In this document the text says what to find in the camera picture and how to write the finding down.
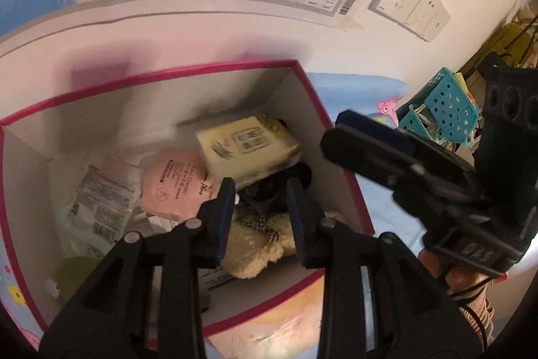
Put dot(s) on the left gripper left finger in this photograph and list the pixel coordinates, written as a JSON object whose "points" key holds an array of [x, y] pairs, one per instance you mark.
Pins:
{"points": [[198, 243]]}

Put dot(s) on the white wall switch panel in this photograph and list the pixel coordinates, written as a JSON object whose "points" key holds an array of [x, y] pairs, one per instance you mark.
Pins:
{"points": [[423, 18]]}

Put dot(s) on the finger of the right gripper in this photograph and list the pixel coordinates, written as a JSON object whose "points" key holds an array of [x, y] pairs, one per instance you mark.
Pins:
{"points": [[377, 147], [410, 188]]}

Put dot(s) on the black soft item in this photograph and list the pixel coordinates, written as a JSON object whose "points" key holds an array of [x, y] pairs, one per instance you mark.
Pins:
{"points": [[268, 196]]}

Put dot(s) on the green plush toy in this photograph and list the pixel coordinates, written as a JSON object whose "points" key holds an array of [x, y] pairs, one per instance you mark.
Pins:
{"points": [[69, 276]]}

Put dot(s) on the green mint packet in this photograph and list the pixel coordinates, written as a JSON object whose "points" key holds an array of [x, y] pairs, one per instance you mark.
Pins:
{"points": [[79, 223]]}

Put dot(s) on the person's right hand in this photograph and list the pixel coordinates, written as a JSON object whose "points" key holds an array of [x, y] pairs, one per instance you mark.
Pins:
{"points": [[462, 282]]}

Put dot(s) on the teal perforated basket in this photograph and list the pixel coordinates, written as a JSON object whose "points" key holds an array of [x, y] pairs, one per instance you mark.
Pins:
{"points": [[442, 111]]}

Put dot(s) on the clear printed sachet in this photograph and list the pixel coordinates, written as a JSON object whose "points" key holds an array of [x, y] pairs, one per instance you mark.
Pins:
{"points": [[112, 189]]}

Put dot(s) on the yellow tissue pack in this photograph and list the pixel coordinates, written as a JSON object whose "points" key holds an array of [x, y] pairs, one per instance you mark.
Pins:
{"points": [[248, 149]]}

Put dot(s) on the person's right forearm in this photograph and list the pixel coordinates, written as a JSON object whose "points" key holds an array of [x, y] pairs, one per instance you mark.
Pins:
{"points": [[479, 313]]}

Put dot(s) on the pink hand cream packet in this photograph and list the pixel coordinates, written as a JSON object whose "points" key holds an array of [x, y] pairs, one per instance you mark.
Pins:
{"points": [[176, 184]]}

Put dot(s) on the cream teddy bear plush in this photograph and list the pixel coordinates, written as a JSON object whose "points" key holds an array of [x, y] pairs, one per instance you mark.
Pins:
{"points": [[255, 241]]}

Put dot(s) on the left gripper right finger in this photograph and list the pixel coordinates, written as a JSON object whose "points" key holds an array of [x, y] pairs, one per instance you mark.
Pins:
{"points": [[326, 243]]}

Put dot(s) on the pink storage box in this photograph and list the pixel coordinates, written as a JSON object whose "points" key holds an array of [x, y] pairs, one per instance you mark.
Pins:
{"points": [[43, 149]]}

